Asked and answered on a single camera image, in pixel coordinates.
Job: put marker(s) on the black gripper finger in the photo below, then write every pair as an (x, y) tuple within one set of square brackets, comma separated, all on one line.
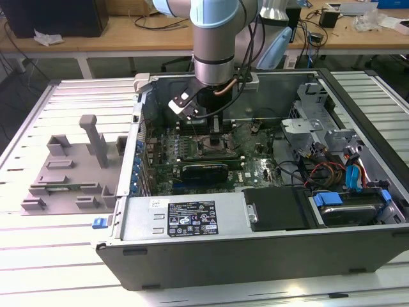
[(215, 137)]

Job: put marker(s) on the thin metal locking lever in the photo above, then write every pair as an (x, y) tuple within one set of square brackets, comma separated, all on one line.
[(193, 129)]

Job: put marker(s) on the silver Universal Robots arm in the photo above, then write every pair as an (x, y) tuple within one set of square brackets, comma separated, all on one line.
[(214, 48)]

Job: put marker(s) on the CPU socket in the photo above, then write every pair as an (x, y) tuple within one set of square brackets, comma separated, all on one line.
[(204, 151)]

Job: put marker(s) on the black RAM slot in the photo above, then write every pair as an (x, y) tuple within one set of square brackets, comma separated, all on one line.
[(187, 125), (187, 122), (236, 163), (187, 131), (187, 128), (191, 156), (191, 159)]

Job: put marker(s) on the black graphics card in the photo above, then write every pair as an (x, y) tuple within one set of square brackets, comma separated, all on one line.
[(204, 174)]

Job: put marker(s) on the green motherboard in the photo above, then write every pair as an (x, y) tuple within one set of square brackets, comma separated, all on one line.
[(255, 166)]

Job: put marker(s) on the pale grey case latch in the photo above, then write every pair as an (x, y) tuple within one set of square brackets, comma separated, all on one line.
[(140, 81)]

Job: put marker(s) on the black power supply label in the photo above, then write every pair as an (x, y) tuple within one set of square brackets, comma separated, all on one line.
[(191, 220)]

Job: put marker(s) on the white tag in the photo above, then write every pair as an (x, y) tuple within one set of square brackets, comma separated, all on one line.
[(290, 63)]

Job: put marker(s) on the grey metal drive cage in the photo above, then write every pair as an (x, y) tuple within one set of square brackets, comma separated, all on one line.
[(308, 110)]

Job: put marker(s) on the silver power supply unit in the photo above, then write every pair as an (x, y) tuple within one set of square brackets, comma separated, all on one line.
[(137, 217)]

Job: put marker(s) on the black upright box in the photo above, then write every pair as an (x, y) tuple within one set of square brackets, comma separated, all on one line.
[(294, 19)]

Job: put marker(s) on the small black adapter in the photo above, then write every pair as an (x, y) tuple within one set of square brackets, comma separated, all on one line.
[(317, 37)]

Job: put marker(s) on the wooden desk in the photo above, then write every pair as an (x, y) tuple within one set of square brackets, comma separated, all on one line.
[(96, 40)]

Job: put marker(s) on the open dark grey PC case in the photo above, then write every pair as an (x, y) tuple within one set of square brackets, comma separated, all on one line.
[(223, 268)]

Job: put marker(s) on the grey plastic parts rack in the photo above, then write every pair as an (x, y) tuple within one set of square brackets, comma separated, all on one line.
[(80, 177)]

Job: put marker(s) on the green RAM stick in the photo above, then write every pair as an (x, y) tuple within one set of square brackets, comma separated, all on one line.
[(81, 184)]

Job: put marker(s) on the small black box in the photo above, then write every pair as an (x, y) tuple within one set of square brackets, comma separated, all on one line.
[(329, 18)]

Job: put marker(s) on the blue case latch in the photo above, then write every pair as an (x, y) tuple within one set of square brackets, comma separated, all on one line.
[(99, 223)]

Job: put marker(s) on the hard disk in blue carrier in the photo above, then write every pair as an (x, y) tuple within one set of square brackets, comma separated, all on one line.
[(348, 213)]

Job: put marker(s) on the grey flat box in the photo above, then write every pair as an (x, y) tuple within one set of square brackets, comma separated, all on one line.
[(358, 8)]

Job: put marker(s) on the crumpled white paper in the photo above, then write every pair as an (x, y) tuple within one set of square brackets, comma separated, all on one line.
[(48, 38)]

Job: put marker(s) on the large black box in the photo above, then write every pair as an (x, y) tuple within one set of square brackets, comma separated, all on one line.
[(57, 16)]

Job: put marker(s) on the clear plastic bag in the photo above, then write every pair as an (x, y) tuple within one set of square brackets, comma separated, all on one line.
[(367, 20)]

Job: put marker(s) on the white flat box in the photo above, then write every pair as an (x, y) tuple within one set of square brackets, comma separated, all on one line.
[(403, 27)]

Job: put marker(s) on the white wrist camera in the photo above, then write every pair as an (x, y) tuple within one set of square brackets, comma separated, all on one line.
[(182, 104)]

